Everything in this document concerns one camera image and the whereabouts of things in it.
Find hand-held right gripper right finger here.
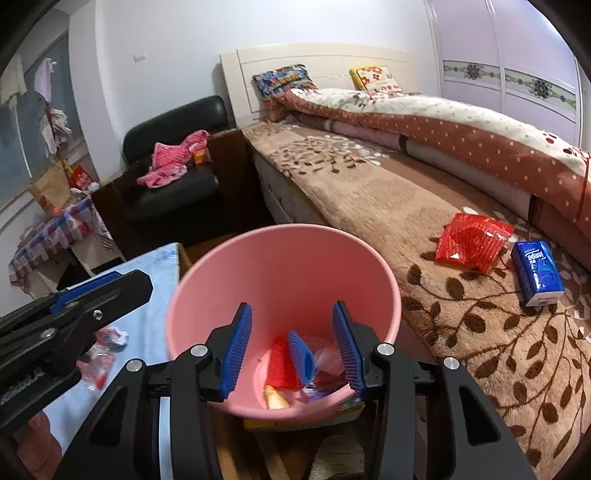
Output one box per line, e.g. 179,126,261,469
332,300,539,480

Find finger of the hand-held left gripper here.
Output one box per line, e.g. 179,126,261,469
0,270,154,377
48,271,125,311

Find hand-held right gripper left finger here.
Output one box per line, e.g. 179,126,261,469
54,302,254,480

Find pink wrapper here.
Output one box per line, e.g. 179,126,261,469
95,325,129,352

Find red foam fruit net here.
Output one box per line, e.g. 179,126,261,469
265,337,305,391

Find yellow plastic bag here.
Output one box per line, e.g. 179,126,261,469
264,385,289,409

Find clear wrapper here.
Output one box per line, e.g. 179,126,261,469
76,348,114,389

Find pink plastic bucket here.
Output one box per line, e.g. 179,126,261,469
166,224,403,420

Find person's left hand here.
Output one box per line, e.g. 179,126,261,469
14,410,63,472

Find white side table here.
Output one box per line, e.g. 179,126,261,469
21,231,125,296

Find light blue floral tablecloth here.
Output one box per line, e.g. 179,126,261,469
39,242,185,480

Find checkered table cover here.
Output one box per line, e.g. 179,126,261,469
9,196,100,282

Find brown paper bag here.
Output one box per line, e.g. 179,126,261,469
28,165,72,217

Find red gift bag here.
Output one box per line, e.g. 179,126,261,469
68,165,99,191

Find black leather armchair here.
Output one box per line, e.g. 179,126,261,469
91,95,269,259

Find pink dotted clothes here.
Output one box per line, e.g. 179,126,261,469
136,130,211,189

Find brown leaf-print blanket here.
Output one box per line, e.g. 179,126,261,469
242,121,591,472

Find hanging bundle of clothes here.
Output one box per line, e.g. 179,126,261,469
39,108,75,155

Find shiny red packet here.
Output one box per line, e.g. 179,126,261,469
435,213,515,274

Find blue tissue pack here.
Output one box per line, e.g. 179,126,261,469
510,240,565,308

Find pale pink hanging cloth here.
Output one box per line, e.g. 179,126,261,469
34,58,57,102

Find white hanging cloth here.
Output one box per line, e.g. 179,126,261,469
0,55,27,109

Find white wooden bed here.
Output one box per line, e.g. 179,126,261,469
219,45,591,467

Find polka-dot floral quilt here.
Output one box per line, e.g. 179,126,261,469
265,88,591,241

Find colourful patterned pillow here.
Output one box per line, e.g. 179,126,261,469
252,65,319,100

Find yellow flower pillow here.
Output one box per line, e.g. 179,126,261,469
349,65,402,92

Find lilac sliding-door wardrobe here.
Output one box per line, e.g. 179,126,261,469
425,0,587,148

